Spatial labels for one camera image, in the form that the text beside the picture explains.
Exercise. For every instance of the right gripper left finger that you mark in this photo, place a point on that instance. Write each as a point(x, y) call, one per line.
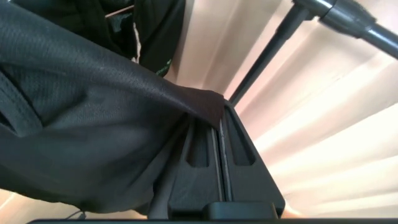
point(199, 180)

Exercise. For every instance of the black garment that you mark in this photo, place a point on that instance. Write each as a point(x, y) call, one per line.
point(93, 124)

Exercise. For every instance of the black clothes rack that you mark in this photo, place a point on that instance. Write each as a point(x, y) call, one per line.
point(342, 15)

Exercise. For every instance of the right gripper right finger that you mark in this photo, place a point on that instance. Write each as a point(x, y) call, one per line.
point(252, 180)

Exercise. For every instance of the beige curtain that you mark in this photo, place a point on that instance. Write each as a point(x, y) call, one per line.
point(326, 109)

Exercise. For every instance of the pink clothes hanger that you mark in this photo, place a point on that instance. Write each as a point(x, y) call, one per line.
point(119, 11)

